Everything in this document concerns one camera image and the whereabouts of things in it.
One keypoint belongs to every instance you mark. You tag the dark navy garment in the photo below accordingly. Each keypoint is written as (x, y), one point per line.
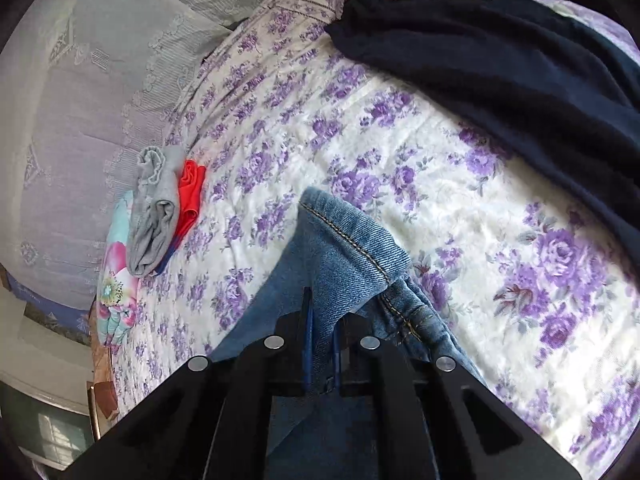
(500, 65)

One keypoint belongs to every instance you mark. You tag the blue denim pants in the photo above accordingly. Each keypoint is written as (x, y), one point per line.
(345, 255)

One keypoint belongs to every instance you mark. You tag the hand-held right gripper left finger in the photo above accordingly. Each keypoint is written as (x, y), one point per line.
(308, 340)

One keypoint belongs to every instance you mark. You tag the colourful floral pillow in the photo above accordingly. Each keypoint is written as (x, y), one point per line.
(116, 280)

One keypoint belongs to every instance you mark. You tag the white lace curtain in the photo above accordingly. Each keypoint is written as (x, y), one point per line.
(80, 125)

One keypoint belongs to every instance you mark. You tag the purple floral bed quilt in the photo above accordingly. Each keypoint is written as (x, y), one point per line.
(310, 125)

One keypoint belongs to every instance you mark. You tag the wooden bed frame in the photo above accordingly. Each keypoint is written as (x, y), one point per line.
(102, 390)

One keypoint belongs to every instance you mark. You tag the grey folded garment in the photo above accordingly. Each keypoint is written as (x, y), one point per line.
(152, 210)

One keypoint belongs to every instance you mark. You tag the red folded garment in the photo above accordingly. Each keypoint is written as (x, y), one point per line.
(189, 195)

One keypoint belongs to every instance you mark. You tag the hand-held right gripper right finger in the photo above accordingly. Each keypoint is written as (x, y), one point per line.
(338, 347)

